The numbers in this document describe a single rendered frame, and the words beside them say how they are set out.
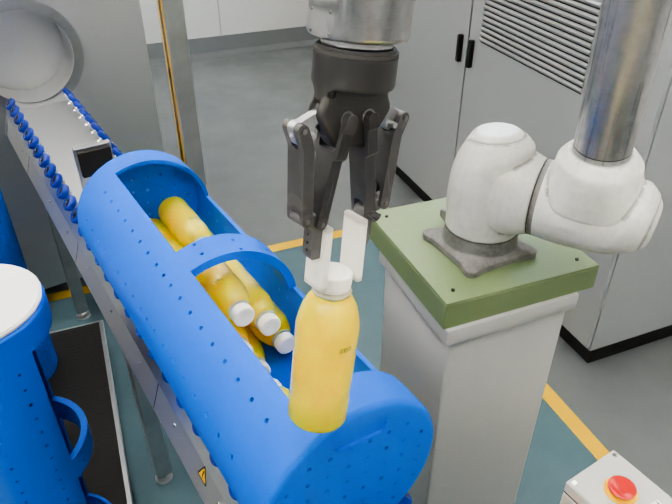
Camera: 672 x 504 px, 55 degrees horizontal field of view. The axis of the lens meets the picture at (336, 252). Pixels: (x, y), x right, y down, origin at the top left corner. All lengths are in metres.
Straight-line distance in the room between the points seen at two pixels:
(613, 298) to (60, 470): 1.93
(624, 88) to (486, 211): 0.34
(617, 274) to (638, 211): 1.30
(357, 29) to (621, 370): 2.43
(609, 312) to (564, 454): 0.57
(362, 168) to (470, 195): 0.70
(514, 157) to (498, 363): 0.47
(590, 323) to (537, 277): 1.31
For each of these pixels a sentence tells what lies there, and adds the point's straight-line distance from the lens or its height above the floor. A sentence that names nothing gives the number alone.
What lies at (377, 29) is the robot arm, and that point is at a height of 1.71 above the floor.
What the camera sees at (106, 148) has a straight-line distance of 1.91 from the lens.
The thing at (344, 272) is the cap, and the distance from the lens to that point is 0.66.
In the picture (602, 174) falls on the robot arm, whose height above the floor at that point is 1.33.
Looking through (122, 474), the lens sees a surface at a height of 0.15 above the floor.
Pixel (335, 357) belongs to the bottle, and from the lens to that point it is 0.68.
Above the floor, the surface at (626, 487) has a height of 1.11.
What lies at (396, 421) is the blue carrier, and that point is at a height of 1.18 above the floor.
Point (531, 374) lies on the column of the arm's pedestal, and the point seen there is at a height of 0.78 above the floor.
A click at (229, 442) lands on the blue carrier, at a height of 1.15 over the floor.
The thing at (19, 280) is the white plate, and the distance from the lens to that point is 1.51.
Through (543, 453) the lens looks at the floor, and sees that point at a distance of 2.46.
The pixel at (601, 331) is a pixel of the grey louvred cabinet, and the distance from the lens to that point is 2.72.
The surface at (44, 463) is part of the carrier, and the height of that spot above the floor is 0.67.
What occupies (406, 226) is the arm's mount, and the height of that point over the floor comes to 1.06.
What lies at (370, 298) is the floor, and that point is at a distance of 2.96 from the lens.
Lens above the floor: 1.86
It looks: 35 degrees down
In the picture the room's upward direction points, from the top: straight up
